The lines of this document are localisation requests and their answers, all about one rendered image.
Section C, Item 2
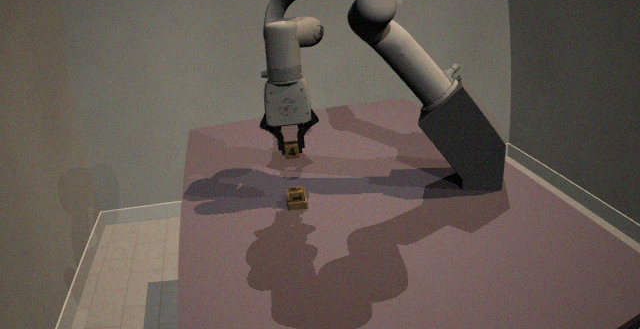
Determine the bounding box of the yellow cube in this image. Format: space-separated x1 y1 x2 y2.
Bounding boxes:
289 186 304 203
284 140 300 159

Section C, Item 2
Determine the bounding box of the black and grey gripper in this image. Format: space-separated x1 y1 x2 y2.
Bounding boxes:
260 77 319 155

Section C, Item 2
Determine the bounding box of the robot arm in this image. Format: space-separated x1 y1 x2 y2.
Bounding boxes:
261 0 460 114

